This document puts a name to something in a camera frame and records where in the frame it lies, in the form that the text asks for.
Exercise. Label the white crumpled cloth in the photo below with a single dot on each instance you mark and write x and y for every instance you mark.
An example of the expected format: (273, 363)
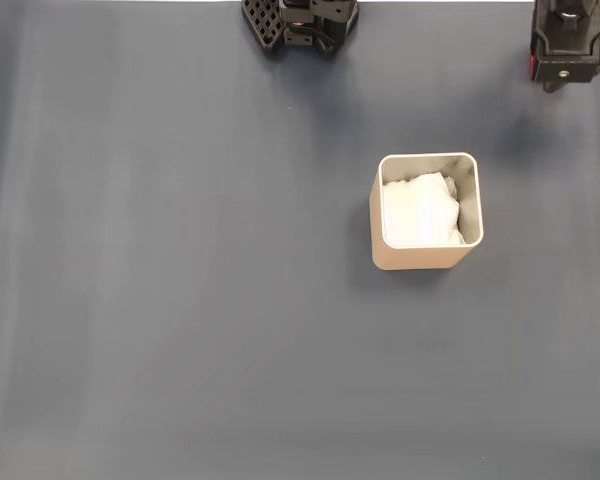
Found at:
(420, 212)

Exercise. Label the beige square box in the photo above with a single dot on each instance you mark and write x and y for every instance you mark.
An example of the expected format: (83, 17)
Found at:
(420, 257)

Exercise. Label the red cube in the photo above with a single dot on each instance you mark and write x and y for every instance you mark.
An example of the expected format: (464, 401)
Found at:
(532, 65)

